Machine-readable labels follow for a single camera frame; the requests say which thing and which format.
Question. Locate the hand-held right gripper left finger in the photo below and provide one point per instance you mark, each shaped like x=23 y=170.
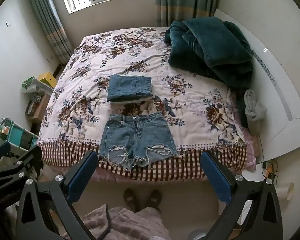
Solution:
x=81 y=177

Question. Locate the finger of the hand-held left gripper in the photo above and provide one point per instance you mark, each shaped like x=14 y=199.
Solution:
x=20 y=162
x=0 y=149

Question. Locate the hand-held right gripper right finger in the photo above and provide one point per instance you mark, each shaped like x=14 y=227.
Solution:
x=216 y=180

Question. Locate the frayed denim shorts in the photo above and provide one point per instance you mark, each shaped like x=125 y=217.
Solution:
x=137 y=135

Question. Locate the folded denim pants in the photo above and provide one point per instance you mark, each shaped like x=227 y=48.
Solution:
x=130 y=87

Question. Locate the teal storage rack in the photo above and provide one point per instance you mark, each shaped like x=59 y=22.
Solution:
x=15 y=136

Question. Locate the dark slipper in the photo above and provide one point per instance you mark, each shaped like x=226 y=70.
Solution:
x=131 y=198
x=154 y=198

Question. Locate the cardboard box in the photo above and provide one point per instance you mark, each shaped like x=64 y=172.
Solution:
x=41 y=107

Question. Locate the white cup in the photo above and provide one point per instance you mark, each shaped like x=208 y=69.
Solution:
x=286 y=191

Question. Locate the green and white plastic bag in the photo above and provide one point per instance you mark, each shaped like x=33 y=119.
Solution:
x=31 y=85

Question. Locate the person's pink pajama legs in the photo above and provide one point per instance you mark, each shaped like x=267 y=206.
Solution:
x=135 y=225

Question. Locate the grey cloth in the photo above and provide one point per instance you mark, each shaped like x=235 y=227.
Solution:
x=255 y=106

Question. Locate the yellow box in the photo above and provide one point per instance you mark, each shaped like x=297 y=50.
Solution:
x=48 y=78

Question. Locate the white headboard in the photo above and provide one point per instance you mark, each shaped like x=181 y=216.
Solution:
x=277 y=85

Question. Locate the dark green plush blanket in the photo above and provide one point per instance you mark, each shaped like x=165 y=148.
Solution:
x=210 y=47

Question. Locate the teal striped curtain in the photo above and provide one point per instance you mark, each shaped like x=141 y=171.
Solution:
x=185 y=0
x=48 y=22

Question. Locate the floral quilt bed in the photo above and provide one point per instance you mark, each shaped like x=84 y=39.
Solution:
x=145 y=52

